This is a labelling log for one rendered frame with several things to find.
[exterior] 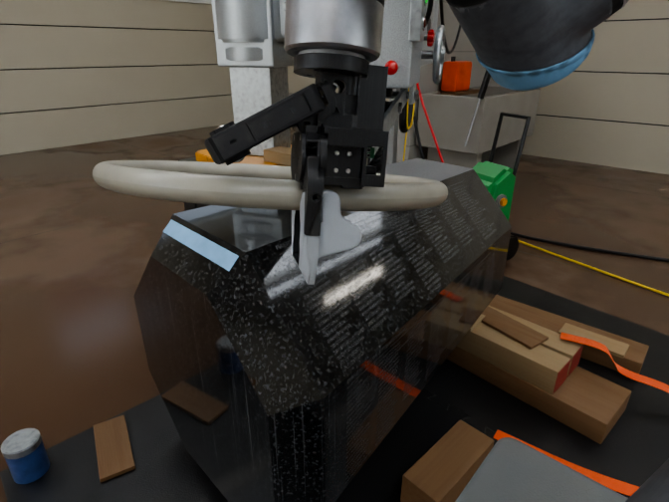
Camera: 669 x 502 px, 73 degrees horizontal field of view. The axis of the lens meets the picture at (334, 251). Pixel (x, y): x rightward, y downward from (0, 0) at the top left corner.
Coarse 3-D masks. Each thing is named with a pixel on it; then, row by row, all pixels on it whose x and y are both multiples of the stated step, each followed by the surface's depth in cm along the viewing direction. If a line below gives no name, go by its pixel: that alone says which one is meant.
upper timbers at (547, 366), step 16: (464, 336) 180; (480, 336) 174; (496, 336) 174; (480, 352) 176; (496, 352) 171; (512, 352) 165; (528, 352) 165; (544, 352) 165; (560, 352) 165; (576, 352) 165; (512, 368) 167; (528, 368) 162; (544, 368) 158; (560, 368) 156; (544, 384) 160; (560, 384) 162
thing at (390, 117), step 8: (392, 96) 139; (400, 96) 128; (408, 96) 137; (416, 96) 136; (392, 104) 121; (400, 104) 125; (392, 112) 118; (400, 112) 126; (384, 120) 109; (392, 120) 120; (384, 128) 110
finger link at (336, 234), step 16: (304, 192) 41; (304, 208) 41; (336, 208) 43; (336, 224) 43; (352, 224) 43; (304, 240) 42; (320, 240) 42; (336, 240) 43; (352, 240) 43; (304, 256) 43; (320, 256) 43; (304, 272) 44
